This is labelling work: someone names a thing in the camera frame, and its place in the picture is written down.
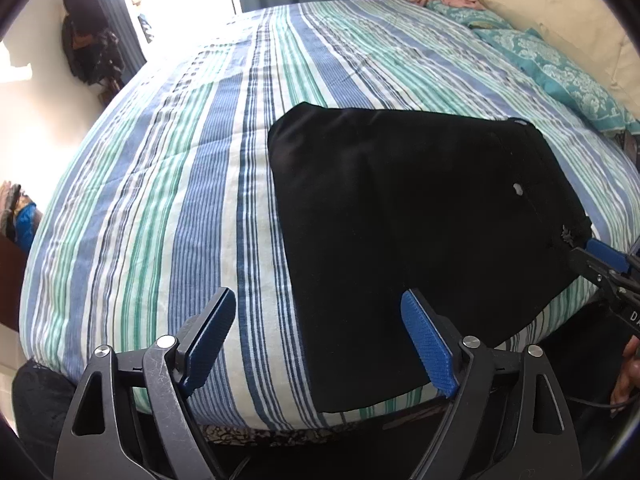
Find black pants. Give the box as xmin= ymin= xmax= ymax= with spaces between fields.
xmin=268 ymin=103 xmax=591 ymax=413

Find person's right hand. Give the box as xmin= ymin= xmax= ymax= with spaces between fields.
xmin=611 ymin=336 xmax=640 ymax=404

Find brown wooden cabinet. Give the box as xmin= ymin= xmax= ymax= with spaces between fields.
xmin=0 ymin=235 xmax=27 ymax=332

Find striped blue green bedsheet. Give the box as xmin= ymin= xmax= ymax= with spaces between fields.
xmin=20 ymin=0 xmax=639 ymax=430

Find clothes pile with blue item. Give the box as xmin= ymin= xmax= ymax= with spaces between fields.
xmin=0 ymin=181 xmax=42 ymax=252

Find teal floral pillow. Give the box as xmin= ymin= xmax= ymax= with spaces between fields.
xmin=426 ymin=0 xmax=512 ymax=29
xmin=474 ymin=29 xmax=639 ymax=136

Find hanging dark bags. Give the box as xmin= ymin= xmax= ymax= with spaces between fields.
xmin=61 ymin=0 xmax=125 ymax=101

